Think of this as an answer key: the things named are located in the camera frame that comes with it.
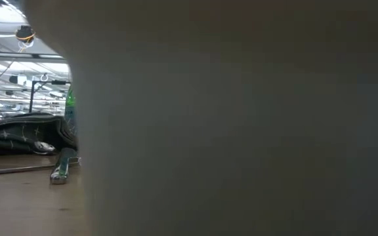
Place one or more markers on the silver teaspoon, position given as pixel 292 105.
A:
pixel 59 175

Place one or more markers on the large silver spoon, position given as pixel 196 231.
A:
pixel 44 147

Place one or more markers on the grey checked kitchen towel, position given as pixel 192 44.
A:
pixel 18 131

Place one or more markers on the black metal stand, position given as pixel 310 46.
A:
pixel 31 98

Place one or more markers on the green glass water bottle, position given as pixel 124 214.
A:
pixel 70 105

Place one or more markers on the black ceiling box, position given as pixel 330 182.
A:
pixel 13 79

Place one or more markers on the white plastic cutlery tray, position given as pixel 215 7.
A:
pixel 241 131

